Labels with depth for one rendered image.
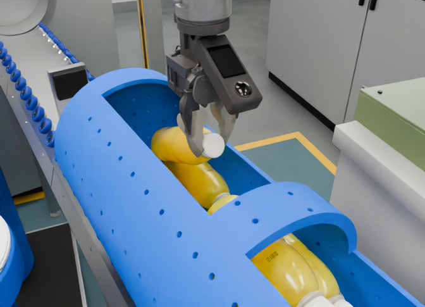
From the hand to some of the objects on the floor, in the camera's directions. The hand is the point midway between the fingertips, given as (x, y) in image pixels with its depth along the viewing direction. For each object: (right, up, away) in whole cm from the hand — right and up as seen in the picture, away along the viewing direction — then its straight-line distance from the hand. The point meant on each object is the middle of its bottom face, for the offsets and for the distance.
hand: (212, 147), depth 65 cm
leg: (-83, -36, +154) cm, 179 cm away
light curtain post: (-21, -49, +135) cm, 145 cm away
